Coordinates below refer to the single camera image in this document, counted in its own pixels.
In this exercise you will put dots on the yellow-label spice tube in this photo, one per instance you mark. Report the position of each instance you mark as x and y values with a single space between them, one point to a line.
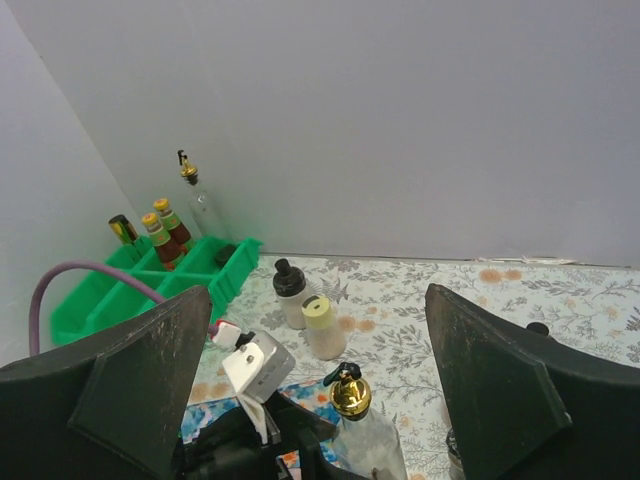
124 230

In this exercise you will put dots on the yellow-cap spice shaker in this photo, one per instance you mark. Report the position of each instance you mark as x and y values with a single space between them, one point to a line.
324 335

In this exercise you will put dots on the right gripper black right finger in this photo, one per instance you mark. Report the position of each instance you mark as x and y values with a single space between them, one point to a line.
524 406

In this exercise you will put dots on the black-cap white powder shaker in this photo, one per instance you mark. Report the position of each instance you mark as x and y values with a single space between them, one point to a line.
290 286

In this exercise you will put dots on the blue floral cloth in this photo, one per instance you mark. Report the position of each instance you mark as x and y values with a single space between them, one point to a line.
250 405

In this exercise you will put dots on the red sauce bottle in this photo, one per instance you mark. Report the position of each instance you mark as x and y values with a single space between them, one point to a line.
168 251
173 224

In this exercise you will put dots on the tall oil bottle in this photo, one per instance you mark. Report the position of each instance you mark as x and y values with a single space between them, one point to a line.
366 443
201 204

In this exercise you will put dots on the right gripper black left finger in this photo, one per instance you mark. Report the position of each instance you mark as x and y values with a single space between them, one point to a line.
108 406

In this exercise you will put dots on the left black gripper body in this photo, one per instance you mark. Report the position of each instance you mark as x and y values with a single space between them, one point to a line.
240 450

